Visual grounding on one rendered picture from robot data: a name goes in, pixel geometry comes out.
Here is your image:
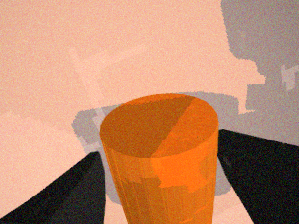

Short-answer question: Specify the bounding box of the orange knob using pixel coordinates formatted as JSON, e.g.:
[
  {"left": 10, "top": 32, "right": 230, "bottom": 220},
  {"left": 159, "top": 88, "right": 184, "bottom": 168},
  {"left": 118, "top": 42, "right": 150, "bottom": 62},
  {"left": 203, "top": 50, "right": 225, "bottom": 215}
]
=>
[{"left": 99, "top": 93, "right": 219, "bottom": 224}]

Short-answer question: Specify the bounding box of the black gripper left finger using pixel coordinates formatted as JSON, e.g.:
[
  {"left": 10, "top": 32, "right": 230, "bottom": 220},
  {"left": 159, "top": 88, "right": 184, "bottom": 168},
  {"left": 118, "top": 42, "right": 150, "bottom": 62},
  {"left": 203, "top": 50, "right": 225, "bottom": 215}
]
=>
[{"left": 0, "top": 151, "right": 106, "bottom": 224}]

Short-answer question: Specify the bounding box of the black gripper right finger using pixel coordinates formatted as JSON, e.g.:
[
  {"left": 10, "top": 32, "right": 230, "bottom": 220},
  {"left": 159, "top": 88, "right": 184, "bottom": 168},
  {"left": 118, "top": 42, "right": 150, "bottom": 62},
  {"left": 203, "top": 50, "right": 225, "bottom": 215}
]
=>
[{"left": 217, "top": 129, "right": 299, "bottom": 224}]

